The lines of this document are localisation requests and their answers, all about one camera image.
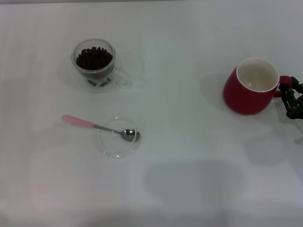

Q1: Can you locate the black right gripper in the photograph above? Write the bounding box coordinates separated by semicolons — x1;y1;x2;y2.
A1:
278;76;303;120

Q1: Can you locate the red mug white inside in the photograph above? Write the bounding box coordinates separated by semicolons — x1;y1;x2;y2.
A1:
223;57;291;116

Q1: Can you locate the pink handled metal spoon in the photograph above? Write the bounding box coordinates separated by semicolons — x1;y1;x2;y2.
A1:
62;114;141;142

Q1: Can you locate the coffee bean pile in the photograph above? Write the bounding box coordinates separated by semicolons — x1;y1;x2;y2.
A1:
76;46;114;71

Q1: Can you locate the small clear glass dish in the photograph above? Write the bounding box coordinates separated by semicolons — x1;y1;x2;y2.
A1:
97;116;142;159

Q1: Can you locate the clear double-wall glass cup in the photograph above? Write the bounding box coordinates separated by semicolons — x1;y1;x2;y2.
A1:
71;38;133;92

